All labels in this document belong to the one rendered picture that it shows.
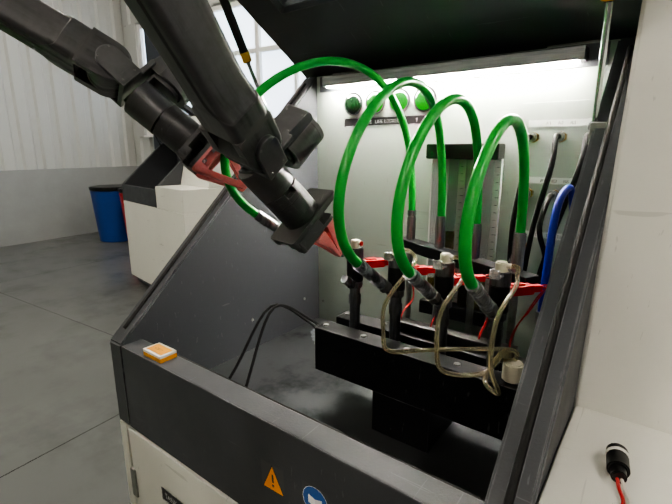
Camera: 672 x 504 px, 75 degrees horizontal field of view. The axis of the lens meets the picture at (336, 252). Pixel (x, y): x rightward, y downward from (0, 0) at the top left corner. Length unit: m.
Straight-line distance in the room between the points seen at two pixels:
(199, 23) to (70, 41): 0.32
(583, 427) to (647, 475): 0.08
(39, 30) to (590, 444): 0.82
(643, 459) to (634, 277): 0.19
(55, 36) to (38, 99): 6.83
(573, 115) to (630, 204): 0.31
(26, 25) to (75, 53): 0.06
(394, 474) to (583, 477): 0.18
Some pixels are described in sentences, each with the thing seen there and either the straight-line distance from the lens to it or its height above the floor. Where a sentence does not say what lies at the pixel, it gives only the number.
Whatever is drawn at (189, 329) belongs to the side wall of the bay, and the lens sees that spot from 0.92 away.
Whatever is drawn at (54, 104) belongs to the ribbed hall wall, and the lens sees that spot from 7.67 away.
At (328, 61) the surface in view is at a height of 1.42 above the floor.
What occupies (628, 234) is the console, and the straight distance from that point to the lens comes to 0.61.
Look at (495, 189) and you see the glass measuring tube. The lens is 0.90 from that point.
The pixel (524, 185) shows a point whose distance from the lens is 0.68.
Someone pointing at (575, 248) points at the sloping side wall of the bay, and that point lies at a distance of 0.57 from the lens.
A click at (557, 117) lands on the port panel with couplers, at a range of 0.88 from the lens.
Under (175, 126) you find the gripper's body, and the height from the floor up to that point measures 1.31.
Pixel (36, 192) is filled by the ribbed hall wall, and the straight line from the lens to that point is 7.46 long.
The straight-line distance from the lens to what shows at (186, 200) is 3.48.
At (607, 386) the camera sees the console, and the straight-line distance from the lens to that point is 0.62.
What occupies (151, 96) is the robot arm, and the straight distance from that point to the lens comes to 0.72.
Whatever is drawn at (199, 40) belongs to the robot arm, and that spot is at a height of 1.37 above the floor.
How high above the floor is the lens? 1.28
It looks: 13 degrees down
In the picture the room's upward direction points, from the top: straight up
